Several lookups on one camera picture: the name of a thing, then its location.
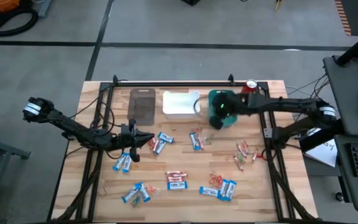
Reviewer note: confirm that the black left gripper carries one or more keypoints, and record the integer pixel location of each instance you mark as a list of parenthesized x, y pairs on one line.
[(127, 140)]

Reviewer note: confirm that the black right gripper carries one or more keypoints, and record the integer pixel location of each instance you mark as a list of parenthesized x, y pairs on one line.
[(228, 104)]

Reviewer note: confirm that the clear bag green gummies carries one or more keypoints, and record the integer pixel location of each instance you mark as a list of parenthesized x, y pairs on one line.
[(242, 158), (209, 139), (136, 201)]

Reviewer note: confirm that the clear bag orange gummies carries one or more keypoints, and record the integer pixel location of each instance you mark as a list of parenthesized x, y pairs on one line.
[(152, 189), (216, 180)]

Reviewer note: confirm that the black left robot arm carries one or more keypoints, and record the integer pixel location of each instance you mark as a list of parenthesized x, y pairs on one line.
[(73, 127)]

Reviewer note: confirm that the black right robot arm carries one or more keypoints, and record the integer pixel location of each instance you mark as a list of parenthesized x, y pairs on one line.
[(291, 105)]

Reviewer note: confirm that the teal plastic bin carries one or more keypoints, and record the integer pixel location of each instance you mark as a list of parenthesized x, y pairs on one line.
[(232, 121)]

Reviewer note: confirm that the grey translucent plastic bin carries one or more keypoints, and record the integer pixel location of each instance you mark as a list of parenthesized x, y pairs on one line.
[(141, 105)]

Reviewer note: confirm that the white plastic bin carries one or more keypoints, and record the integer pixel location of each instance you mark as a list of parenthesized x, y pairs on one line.
[(179, 104)]

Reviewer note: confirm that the red soda can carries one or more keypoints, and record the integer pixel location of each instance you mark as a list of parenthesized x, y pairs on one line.
[(250, 85)]

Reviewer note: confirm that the white paper sheet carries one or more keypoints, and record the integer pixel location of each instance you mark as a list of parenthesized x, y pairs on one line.
[(325, 152)]

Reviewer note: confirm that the black floor stand base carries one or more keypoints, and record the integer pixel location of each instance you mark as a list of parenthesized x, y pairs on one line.
[(191, 2)]

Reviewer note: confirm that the black caster wheel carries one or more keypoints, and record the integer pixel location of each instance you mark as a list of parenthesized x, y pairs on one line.
[(339, 197)]

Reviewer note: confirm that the grey keyboard desk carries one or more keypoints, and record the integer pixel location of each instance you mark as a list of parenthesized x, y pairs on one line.
[(353, 193)]

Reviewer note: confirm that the black monitor pole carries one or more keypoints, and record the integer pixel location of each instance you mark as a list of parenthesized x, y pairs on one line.
[(356, 46)]

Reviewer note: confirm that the grey box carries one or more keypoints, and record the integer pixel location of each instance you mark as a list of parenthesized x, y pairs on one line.
[(45, 7)]

